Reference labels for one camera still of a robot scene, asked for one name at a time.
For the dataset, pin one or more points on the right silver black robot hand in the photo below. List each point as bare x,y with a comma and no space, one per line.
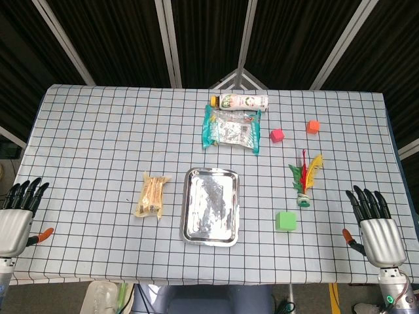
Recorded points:
381,238

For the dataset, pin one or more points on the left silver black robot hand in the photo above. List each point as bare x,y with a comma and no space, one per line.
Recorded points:
13,225

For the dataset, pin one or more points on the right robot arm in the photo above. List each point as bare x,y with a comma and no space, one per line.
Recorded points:
393,288

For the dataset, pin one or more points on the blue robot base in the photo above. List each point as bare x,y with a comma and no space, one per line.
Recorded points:
203,299

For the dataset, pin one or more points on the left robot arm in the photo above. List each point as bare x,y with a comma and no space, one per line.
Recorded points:
5,271

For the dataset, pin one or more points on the blue grid tablecloth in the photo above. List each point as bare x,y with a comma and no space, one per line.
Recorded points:
98,147

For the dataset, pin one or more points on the silver metal tray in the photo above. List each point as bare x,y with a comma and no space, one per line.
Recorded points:
211,206

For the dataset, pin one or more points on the colourful feather shuttlecock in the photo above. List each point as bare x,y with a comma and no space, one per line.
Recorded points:
304,183

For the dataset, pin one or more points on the green cube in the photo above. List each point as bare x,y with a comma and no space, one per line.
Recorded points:
286,221

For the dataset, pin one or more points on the clear plastic bottle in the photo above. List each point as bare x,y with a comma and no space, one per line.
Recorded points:
98,296

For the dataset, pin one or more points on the orange cube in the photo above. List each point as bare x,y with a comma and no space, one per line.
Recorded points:
313,127

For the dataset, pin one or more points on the yellow snack packet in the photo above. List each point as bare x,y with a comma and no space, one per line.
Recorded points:
152,196

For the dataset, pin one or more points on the pink cube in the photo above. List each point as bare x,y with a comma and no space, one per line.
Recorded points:
277,135

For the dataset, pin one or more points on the teal silver snack bag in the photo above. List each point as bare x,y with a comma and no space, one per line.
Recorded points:
230,131

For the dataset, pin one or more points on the white drink bottle yellow cap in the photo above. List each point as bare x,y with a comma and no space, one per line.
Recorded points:
242,102

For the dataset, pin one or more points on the white metal frame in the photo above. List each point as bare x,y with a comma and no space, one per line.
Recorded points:
239,80

